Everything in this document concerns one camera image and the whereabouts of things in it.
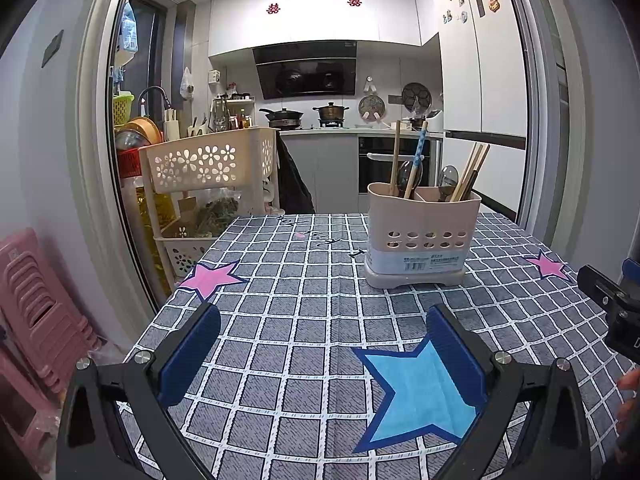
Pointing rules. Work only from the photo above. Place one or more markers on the pink plastic stool stack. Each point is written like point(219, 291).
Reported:
point(40, 300)

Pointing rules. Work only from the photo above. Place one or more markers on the black built-in oven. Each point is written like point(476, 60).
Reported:
point(380, 175)

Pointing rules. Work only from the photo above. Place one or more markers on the round steamer rack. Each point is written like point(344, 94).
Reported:
point(372, 107)

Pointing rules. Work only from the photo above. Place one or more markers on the checked star tablecloth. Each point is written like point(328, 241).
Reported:
point(300, 310)

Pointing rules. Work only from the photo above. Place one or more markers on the beige utensil holder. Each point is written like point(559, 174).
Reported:
point(420, 220)

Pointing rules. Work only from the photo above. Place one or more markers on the white refrigerator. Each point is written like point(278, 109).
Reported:
point(500, 85)

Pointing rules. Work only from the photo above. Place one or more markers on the beige flower-cutout trolley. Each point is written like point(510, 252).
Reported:
point(165, 160)

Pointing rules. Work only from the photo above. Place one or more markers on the blue patterned chopstick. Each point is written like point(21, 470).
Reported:
point(420, 145)

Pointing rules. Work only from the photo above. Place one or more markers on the orange basin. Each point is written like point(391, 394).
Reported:
point(145, 130)

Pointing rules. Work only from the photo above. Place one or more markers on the white plastic bag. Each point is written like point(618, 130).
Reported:
point(187, 84)

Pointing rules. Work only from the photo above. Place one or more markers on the black range hood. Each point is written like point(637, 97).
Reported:
point(305, 70)

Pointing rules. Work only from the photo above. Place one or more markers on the dark grey spoon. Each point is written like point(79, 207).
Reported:
point(411, 172)
point(448, 177)

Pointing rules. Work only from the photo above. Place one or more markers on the yellow-green plastic basket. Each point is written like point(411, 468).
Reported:
point(123, 109)

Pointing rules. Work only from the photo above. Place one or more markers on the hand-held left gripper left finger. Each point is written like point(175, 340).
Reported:
point(187, 360)

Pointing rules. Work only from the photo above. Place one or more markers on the dark wall switch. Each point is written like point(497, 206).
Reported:
point(52, 49)

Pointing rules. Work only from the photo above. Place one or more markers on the person's right hand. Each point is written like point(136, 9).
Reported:
point(631, 385)

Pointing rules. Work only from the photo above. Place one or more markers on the black wok with lid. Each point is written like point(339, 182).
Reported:
point(282, 117)

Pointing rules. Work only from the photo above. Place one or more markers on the wooden chopstick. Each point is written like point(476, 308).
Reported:
point(474, 167)
point(480, 165)
point(395, 160)
point(465, 170)

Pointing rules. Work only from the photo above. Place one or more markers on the black cloth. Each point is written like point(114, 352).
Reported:
point(295, 180)

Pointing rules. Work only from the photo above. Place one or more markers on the black kitchen faucet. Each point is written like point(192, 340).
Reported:
point(162, 95)

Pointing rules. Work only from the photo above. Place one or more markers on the blue hanging bag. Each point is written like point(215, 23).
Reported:
point(128, 30)

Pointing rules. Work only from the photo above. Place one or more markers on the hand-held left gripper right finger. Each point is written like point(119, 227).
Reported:
point(457, 355)

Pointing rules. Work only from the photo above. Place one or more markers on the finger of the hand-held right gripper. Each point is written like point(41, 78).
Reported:
point(605, 287)

